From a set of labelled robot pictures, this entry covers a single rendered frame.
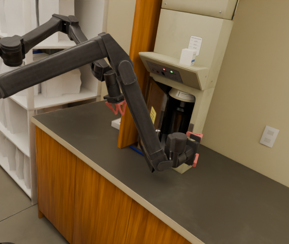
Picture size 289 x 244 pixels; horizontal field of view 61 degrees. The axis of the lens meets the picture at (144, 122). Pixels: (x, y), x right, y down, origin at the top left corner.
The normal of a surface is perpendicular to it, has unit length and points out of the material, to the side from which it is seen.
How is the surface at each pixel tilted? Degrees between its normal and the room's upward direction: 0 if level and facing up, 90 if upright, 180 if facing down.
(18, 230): 0
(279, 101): 90
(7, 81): 78
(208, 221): 0
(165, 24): 90
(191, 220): 0
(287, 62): 90
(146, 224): 90
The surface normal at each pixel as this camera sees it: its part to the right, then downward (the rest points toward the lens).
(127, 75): 0.30, 0.37
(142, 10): 0.75, 0.38
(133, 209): -0.64, 0.23
